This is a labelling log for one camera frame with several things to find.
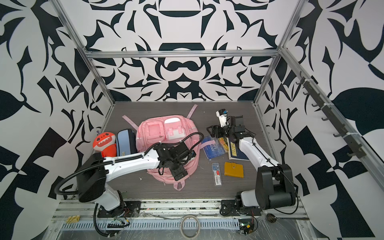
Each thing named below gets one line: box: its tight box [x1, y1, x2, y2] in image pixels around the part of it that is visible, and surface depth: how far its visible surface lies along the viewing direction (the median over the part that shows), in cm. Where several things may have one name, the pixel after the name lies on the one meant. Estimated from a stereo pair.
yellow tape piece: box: [66, 215, 81, 223], surface depth 73 cm
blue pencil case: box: [116, 129, 138, 157], surface depth 96 cm
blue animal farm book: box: [201, 136, 226, 160], surface depth 96 cm
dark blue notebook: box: [226, 137, 250, 161], surface depth 93 cm
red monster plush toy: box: [93, 132, 117, 158], surface depth 91 cm
